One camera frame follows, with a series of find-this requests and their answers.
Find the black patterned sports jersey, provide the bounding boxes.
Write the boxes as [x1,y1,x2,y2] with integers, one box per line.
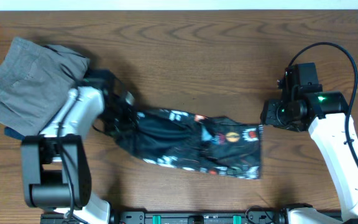
[116,109,263,179]

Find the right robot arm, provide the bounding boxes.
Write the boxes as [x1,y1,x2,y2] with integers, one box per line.
[260,63,358,223]

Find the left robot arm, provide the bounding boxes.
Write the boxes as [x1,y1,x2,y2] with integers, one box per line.
[21,70,136,223]

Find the folded grey shorts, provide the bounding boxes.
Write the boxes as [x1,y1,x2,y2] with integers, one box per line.
[0,37,90,136]

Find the folded dark blue garment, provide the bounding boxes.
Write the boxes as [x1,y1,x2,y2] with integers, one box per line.
[4,127,25,141]

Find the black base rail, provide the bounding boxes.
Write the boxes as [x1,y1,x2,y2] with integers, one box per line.
[110,209,286,224]

